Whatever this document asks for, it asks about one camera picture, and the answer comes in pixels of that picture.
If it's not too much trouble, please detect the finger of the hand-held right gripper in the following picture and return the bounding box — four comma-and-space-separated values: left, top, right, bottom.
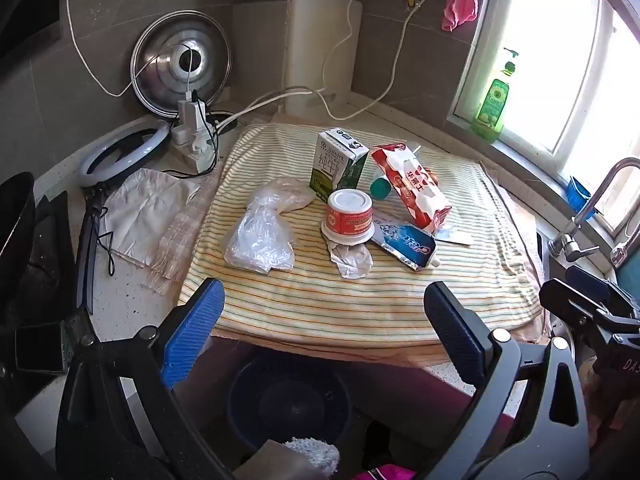
566, 266, 640, 321
539, 279, 626, 333

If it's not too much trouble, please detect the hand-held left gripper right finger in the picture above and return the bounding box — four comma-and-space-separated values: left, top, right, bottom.
424, 281, 590, 480

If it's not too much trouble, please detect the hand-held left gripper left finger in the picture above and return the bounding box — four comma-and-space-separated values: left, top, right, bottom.
55, 278, 236, 480

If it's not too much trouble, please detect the blue plastic basket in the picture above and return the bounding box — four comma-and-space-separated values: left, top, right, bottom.
226, 355, 356, 466

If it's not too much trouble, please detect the blue plastic holder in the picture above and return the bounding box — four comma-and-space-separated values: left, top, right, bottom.
566, 176, 598, 221

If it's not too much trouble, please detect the tan under cloth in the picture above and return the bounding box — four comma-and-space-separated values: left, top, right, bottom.
207, 121, 546, 367

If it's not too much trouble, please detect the blue toothpaste tube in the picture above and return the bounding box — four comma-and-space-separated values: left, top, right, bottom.
370, 222, 441, 272

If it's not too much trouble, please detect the beige woven cloth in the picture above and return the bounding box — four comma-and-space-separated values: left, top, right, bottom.
142, 170, 221, 296

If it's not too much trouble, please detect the steel faucet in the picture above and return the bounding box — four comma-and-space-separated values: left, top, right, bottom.
547, 157, 640, 263

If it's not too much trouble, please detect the striped cloth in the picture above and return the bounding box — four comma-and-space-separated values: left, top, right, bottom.
178, 121, 543, 348

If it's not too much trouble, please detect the crumpled clear plastic bag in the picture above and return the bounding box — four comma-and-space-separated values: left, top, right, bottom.
223, 176, 317, 275

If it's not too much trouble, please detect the crumpled white paper wrapper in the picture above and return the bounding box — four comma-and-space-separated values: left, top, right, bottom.
327, 237, 374, 280

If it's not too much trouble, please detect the white crumpled cloth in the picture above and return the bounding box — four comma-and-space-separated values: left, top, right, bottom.
97, 167, 201, 261

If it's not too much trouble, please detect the red and white carton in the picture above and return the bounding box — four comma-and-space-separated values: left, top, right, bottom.
370, 142, 453, 233

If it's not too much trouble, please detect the red and white yogurt tub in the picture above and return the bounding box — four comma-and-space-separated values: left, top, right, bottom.
320, 188, 376, 246

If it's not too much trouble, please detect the black gas stove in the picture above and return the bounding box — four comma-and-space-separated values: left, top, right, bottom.
0, 190, 96, 376

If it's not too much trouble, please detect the pink packet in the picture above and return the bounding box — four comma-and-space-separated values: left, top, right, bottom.
357, 465, 418, 480

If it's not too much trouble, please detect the white fluffy mop head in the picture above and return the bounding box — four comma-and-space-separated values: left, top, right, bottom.
285, 437, 341, 478

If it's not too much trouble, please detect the white power strip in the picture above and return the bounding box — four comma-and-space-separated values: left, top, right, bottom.
172, 91, 221, 173

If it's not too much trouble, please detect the green and white milk carton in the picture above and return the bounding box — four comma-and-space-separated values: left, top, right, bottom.
309, 127, 371, 200

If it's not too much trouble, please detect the green dish soap bottle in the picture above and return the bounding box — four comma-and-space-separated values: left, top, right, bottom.
472, 47, 521, 143

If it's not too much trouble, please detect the steel pot lid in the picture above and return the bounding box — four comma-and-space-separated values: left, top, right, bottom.
130, 10, 234, 118

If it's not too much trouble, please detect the white cutting board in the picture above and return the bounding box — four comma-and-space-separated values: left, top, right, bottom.
284, 0, 363, 116

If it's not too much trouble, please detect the pink cloth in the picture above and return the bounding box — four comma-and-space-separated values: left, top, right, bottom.
440, 0, 480, 33

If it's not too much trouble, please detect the white ring light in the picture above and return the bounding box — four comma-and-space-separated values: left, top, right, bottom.
75, 122, 171, 316

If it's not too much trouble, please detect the white window frame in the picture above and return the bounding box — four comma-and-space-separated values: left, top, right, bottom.
447, 0, 640, 241

